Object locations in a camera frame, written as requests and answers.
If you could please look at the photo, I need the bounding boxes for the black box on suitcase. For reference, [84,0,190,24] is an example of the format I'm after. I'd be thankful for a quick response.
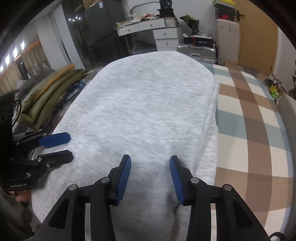
[184,36,214,48]

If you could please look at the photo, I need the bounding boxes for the person left hand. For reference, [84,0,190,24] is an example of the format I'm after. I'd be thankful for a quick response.
[15,189,32,207]

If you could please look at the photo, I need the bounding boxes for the silver aluminium suitcase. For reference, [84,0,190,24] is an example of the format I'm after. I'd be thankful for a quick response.
[177,44,217,64]

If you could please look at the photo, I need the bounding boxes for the grey bed footboard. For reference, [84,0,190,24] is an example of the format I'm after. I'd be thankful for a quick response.
[277,92,296,153]

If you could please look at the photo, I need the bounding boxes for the checkered bed sheet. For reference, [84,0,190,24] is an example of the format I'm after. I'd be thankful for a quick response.
[206,64,293,234]

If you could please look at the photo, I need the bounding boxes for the light grey sweatshirt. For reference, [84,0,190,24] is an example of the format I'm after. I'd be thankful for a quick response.
[32,51,219,240]

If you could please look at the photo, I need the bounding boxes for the white dressing desk with drawers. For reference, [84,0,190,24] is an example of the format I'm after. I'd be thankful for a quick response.
[116,17,184,51]

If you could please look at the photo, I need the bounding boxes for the dark flower bouquet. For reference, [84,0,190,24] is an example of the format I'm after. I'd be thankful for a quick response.
[180,15,199,35]

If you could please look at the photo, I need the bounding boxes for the white small cabinet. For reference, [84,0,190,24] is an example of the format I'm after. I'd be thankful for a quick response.
[215,19,240,65]

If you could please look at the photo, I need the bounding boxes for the yellow black shoe boxes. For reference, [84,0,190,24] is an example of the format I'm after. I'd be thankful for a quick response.
[212,0,236,22]

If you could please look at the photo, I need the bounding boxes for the wooden door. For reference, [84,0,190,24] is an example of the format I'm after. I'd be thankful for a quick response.
[234,1,278,75]

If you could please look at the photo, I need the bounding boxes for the black refrigerator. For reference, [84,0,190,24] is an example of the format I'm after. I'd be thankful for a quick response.
[85,1,129,66]

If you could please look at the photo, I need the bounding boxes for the blue plaid cloth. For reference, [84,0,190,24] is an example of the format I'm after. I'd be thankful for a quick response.
[42,78,86,134]

